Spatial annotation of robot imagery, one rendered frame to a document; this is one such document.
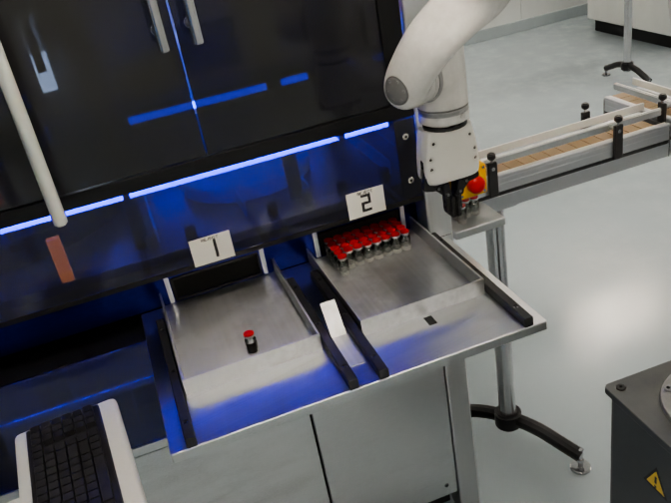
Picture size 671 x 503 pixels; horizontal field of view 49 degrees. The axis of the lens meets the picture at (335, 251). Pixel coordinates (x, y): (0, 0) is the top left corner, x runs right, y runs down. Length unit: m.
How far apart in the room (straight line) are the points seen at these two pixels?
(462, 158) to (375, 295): 0.38
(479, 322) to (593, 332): 1.50
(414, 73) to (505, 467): 1.49
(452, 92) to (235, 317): 0.65
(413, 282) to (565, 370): 1.25
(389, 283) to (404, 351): 0.24
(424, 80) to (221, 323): 0.68
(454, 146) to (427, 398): 0.84
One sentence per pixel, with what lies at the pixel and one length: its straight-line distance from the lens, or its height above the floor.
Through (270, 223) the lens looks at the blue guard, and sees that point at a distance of 1.54.
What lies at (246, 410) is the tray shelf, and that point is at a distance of 1.30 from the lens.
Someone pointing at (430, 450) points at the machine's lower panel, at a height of 0.27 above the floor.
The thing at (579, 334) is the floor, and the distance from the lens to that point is 2.87.
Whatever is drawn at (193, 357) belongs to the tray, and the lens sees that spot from 1.46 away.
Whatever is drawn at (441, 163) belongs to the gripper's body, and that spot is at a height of 1.20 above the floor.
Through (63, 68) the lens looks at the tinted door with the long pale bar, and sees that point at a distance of 1.41.
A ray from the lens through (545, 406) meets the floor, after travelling 2.56.
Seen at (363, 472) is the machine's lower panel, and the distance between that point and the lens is 1.99.
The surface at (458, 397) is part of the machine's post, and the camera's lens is 1.97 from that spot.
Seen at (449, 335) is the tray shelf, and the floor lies 0.88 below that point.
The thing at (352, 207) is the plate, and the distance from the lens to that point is 1.58.
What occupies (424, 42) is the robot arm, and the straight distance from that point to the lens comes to 1.12.
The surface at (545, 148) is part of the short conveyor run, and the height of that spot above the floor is 0.96.
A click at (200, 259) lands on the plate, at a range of 1.53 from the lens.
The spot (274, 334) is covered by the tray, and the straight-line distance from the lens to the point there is 1.46.
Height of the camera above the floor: 1.68
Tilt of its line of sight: 28 degrees down
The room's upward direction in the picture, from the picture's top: 11 degrees counter-clockwise
